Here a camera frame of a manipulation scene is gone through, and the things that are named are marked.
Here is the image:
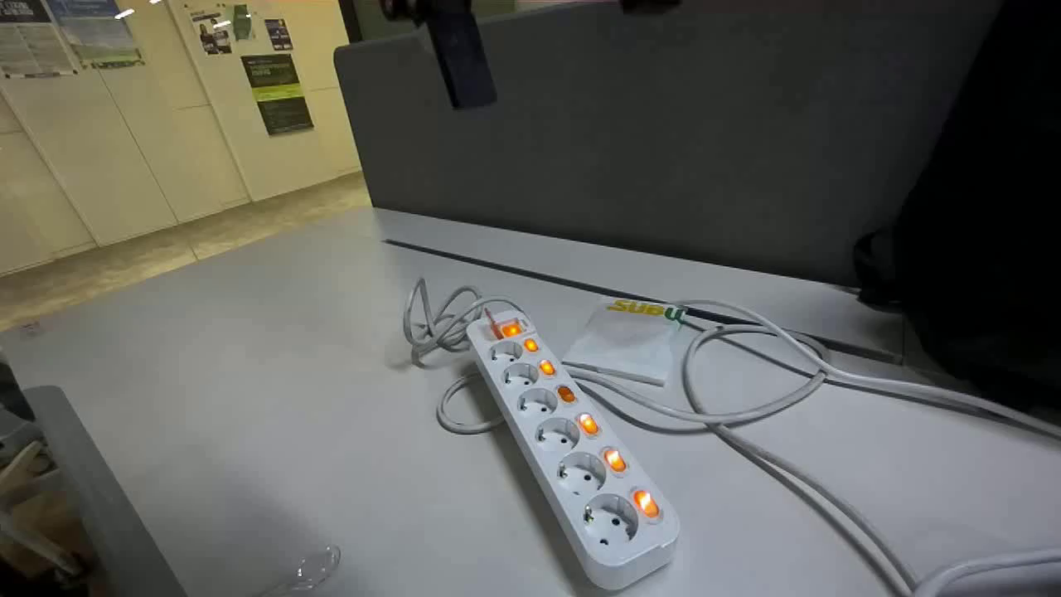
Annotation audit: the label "clear plastic packet yellow label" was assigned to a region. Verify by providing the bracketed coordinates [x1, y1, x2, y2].
[561, 296, 697, 391]

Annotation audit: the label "white multi-socket power strip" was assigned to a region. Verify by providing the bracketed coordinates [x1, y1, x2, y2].
[465, 312, 683, 594]

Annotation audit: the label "grey partition screen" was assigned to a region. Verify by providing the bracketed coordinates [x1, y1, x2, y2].
[332, 0, 1004, 291]

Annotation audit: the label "black and green poster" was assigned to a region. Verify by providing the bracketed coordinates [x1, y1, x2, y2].
[240, 49, 318, 139]

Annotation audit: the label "clear plastic clip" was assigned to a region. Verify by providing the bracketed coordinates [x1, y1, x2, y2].
[259, 541, 346, 597]

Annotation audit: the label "small dark notice sheet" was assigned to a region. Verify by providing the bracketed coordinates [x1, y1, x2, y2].
[263, 13, 298, 55]

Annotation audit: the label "small dark photo sheet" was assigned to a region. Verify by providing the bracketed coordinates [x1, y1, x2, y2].
[190, 8, 235, 59]

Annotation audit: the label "black bulky equipment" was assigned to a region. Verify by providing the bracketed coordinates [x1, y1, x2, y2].
[851, 0, 1061, 415]

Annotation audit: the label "landscape photo poster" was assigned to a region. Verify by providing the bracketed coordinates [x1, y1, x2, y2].
[45, 0, 149, 73]

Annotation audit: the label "pale text poster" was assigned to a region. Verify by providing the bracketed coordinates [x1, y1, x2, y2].
[0, 0, 80, 83]

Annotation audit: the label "grey desk rail panel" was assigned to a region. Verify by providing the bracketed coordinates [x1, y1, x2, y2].
[370, 207, 915, 358]

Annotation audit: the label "beige wall cabinets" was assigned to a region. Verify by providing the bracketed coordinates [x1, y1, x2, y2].
[0, 0, 370, 282]

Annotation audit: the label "white power cable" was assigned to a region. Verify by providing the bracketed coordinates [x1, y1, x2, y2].
[396, 275, 1061, 597]

